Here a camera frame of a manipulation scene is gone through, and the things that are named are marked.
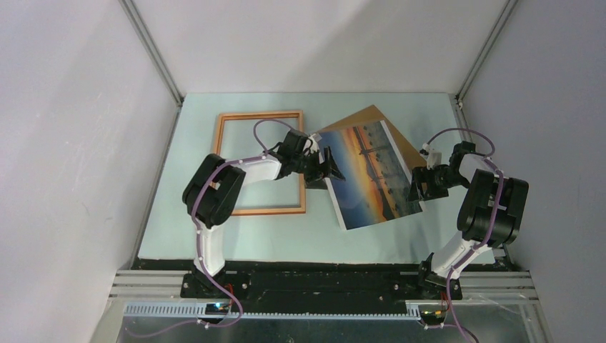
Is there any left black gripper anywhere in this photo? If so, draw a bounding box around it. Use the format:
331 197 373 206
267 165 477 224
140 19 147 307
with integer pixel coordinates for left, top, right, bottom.
292 146 345 190

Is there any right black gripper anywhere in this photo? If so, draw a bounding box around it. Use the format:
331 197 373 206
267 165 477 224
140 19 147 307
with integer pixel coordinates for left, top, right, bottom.
405 165 468 203

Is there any brown backing board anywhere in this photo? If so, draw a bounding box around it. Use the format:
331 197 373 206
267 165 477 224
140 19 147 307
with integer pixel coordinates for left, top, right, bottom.
318 105 424 190

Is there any sunset photo print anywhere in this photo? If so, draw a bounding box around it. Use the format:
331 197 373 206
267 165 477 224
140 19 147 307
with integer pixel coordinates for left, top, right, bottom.
318 119 424 232

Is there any wooden picture frame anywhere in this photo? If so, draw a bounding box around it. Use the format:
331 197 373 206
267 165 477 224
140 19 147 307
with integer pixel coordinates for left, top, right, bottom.
212 110 307 217

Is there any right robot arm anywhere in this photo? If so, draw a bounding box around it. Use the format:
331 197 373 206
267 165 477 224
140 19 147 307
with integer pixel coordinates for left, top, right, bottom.
407 141 529 299

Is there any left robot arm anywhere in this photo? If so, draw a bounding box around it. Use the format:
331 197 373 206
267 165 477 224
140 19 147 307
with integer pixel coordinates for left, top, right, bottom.
182 129 346 298

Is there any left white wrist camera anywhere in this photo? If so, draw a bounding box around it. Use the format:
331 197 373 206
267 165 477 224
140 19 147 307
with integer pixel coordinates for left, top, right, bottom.
304 134 319 154

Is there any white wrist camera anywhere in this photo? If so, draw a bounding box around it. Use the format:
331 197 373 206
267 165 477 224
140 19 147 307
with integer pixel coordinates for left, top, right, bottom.
304 134 319 154
419 143 442 170

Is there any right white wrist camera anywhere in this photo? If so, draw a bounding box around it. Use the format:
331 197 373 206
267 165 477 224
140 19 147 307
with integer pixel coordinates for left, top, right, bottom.
419 143 442 170

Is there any right aluminium corner post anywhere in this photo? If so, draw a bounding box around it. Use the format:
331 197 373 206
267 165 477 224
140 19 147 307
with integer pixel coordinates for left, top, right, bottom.
456 0 519 101

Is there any aluminium corner post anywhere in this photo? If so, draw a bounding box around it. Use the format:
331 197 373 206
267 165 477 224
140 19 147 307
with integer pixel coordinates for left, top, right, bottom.
119 0 184 107
456 0 519 101

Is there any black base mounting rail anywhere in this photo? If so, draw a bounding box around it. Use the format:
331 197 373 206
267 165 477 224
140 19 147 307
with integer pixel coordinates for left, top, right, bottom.
132 257 470 316

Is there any grey cable duct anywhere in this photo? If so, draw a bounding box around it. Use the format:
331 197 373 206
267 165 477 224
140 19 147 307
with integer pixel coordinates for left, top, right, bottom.
124 302 430 321

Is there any left aluminium corner post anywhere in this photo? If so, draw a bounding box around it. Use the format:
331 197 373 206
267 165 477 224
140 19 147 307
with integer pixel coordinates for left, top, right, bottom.
119 0 184 107

